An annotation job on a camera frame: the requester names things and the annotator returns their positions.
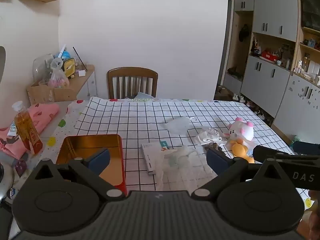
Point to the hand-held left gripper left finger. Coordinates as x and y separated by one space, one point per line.
100 160

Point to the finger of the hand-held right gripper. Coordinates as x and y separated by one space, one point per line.
266 152

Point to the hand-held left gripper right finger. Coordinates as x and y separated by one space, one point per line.
217 160

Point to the golden tin box red rim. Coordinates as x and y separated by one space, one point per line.
82 145

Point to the blue printed tissue packet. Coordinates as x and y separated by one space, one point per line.
178 158

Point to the person's right hand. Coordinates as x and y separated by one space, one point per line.
315 226

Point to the dark blue object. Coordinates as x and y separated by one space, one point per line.
306 147

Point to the yellow plush toy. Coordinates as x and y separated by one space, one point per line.
240 150

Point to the white pink plush toy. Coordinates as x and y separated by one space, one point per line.
241 130

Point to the black white checked cloth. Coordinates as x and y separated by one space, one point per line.
125 120

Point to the clear crumpled plastic bag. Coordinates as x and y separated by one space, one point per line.
178 125

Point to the flat white box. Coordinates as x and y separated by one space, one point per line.
152 155

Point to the pink printed cloth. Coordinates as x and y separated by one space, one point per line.
42 115

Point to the wooden side cabinet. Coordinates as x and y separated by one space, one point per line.
86 85

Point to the light blue cloth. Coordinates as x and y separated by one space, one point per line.
143 96

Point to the dark purple packet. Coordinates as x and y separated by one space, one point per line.
20 167

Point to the amber tea bottle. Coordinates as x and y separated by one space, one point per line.
26 127

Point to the cardboard box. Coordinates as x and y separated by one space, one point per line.
50 95

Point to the small white box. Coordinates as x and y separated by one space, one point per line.
81 73

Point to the plastic bag with pink contents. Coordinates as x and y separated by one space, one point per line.
58 80

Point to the wooden chair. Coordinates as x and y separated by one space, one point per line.
132 73

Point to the white blue tube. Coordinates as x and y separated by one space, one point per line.
12 129

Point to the white round object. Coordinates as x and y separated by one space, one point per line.
6 182

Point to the yellow tissue box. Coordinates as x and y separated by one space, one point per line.
69 67

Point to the thin black stick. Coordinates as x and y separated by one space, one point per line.
79 57

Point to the clear glass jar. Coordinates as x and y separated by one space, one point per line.
41 67

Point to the grey wooden wall cabinet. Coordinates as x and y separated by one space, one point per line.
270 80

